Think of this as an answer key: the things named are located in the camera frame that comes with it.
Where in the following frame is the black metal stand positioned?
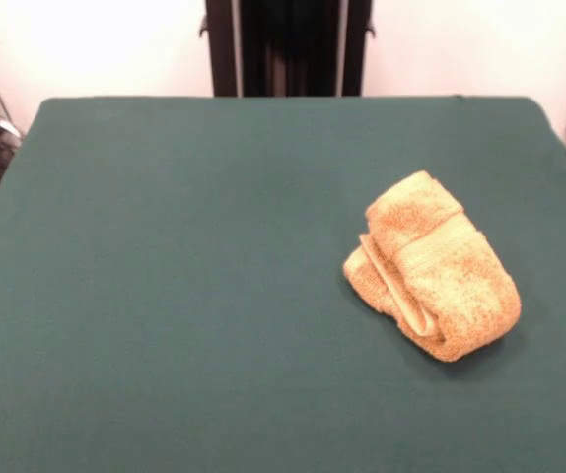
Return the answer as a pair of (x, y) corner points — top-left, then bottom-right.
(197, 0), (378, 98)

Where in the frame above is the dark green table cloth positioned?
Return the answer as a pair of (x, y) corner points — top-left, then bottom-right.
(0, 96), (566, 473)

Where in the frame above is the orange terry towel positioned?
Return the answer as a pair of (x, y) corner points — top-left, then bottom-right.
(342, 169), (522, 365)

